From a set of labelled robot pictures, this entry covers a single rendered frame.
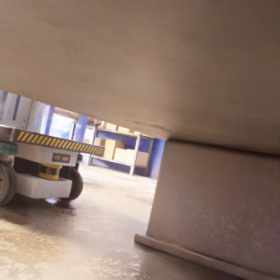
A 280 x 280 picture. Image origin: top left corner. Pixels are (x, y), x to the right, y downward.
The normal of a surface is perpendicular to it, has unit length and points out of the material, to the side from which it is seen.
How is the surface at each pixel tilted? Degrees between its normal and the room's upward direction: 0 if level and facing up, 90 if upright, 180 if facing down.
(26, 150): 90
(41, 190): 90
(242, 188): 90
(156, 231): 90
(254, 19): 180
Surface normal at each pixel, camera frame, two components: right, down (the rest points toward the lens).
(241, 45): -0.20, 0.98
